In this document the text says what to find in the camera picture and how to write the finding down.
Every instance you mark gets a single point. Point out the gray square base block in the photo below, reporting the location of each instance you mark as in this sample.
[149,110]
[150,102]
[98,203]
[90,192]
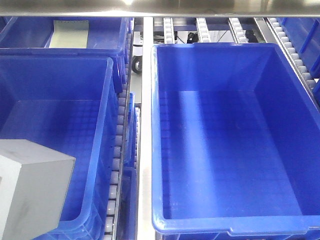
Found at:
[34,181]

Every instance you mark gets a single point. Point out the blue empty bin right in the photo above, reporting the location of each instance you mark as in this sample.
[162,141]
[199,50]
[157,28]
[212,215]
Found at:
[235,145]

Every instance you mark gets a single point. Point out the blue target bin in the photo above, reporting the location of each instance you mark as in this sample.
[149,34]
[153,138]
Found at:
[66,103]

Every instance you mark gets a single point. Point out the blue bin with paper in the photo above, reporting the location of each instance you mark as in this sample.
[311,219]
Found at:
[107,36]

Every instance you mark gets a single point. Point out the white roller conveyor track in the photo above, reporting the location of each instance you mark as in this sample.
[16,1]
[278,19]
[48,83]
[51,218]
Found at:
[116,182]

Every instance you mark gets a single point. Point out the white paper sheet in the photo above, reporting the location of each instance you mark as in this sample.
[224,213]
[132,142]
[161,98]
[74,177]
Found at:
[71,34]

